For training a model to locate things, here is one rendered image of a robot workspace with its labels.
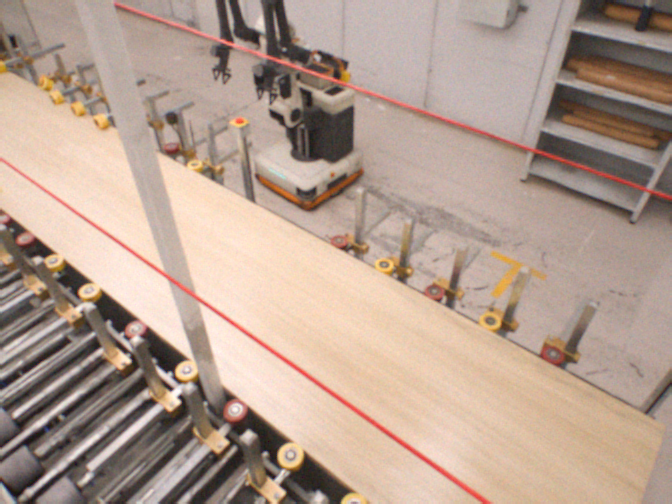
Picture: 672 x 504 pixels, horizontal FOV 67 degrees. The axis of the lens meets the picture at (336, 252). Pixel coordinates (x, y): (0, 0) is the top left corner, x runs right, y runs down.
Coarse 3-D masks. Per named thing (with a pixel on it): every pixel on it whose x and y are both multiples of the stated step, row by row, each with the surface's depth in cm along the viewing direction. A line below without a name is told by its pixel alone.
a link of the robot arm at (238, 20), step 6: (228, 0) 310; (234, 0) 310; (234, 6) 312; (234, 12) 314; (240, 12) 317; (234, 18) 318; (240, 18) 319; (234, 24) 322; (240, 24) 320; (234, 30) 326; (246, 30) 323; (246, 36) 325
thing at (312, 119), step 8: (304, 104) 359; (272, 112) 357; (304, 112) 353; (312, 112) 351; (320, 112) 357; (280, 120) 353; (304, 120) 358; (312, 120) 355; (320, 120) 361; (288, 128) 364; (304, 128) 373; (312, 128) 359
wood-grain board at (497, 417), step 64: (0, 128) 307; (64, 128) 306; (0, 192) 260; (64, 192) 260; (128, 192) 260; (192, 192) 260; (64, 256) 226; (128, 256) 226; (192, 256) 225; (256, 256) 225; (320, 256) 225; (256, 320) 199; (320, 320) 199; (384, 320) 199; (448, 320) 199; (256, 384) 178; (384, 384) 178; (448, 384) 178; (512, 384) 178; (576, 384) 178; (320, 448) 162; (384, 448) 161; (448, 448) 161; (512, 448) 161; (576, 448) 161; (640, 448) 161
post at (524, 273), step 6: (522, 270) 186; (528, 270) 186; (522, 276) 187; (528, 276) 187; (516, 282) 191; (522, 282) 189; (516, 288) 192; (522, 288) 190; (516, 294) 194; (522, 294) 196; (510, 300) 198; (516, 300) 196; (510, 306) 199; (516, 306) 197; (510, 312) 201; (504, 318) 205; (510, 318) 203; (498, 330) 211; (504, 336) 211
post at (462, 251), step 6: (462, 246) 199; (468, 246) 200; (456, 252) 202; (462, 252) 200; (456, 258) 204; (462, 258) 201; (456, 264) 205; (462, 264) 204; (456, 270) 207; (462, 270) 208; (456, 276) 209; (450, 282) 213; (456, 282) 211; (450, 288) 215; (456, 288) 213; (450, 300) 220; (450, 306) 222
